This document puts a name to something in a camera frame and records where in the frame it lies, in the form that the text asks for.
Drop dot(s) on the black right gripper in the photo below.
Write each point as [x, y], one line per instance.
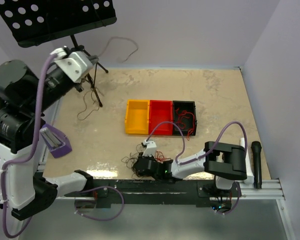
[151, 158]

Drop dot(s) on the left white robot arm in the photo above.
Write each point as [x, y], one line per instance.
[23, 99]

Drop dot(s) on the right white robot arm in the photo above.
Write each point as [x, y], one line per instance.
[227, 162]

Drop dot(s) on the yellow plastic bin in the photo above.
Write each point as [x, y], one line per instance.
[137, 117]

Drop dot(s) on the red plastic bin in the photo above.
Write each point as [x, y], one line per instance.
[160, 111]

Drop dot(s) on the black plastic bin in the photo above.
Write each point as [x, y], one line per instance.
[184, 116]

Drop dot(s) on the black perforated music stand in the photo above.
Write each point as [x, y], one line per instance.
[34, 22]

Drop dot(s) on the purple plastic holder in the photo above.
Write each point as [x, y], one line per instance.
[56, 141]

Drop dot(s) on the white microphone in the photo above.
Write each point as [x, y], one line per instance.
[250, 176]

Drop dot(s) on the black microphone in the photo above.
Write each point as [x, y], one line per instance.
[256, 149]

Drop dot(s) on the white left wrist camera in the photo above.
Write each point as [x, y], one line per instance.
[75, 64]

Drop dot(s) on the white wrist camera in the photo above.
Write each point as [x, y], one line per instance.
[150, 148]
[75, 64]

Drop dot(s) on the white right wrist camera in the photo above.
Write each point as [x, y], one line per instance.
[150, 148]

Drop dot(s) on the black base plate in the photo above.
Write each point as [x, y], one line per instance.
[151, 192]

